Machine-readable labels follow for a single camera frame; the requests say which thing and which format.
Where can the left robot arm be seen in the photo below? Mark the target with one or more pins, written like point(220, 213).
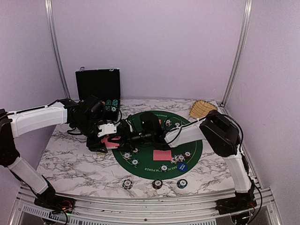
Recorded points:
point(85, 116)

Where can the right aluminium frame post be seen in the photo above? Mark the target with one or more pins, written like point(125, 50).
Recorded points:
point(239, 51)

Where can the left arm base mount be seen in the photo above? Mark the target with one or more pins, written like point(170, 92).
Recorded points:
point(57, 204)

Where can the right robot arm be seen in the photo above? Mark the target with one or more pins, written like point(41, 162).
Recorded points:
point(222, 133)

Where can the teal chips row in case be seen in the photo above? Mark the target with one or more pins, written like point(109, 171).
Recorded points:
point(114, 105)

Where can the woven bamboo tray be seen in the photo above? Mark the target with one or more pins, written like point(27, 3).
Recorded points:
point(201, 108)

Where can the white chips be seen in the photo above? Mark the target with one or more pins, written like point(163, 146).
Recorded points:
point(127, 156)
point(168, 123)
point(177, 159)

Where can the blue gold card box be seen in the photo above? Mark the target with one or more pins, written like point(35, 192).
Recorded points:
point(101, 154)

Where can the round green poker mat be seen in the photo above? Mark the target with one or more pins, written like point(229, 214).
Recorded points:
point(148, 168)

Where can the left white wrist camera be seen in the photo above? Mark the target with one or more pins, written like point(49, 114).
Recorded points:
point(106, 129)

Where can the red playing card deck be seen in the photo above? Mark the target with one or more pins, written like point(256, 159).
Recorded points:
point(108, 144)

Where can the black poker chip case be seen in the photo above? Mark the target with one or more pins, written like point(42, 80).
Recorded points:
point(101, 83)

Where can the green chips row in case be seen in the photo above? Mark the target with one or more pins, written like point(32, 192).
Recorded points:
point(108, 105)

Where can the red black chip stack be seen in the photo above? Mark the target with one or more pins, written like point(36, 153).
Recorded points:
point(157, 184)

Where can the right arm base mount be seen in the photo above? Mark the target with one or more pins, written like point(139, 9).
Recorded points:
point(234, 204)

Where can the blue small blind button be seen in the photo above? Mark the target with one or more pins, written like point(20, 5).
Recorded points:
point(182, 167)

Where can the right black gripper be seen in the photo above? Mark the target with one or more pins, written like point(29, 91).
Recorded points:
point(126, 138)

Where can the teal chip stack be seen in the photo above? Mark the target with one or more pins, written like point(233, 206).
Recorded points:
point(182, 183)

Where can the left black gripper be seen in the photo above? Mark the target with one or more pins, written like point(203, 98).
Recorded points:
point(94, 146)

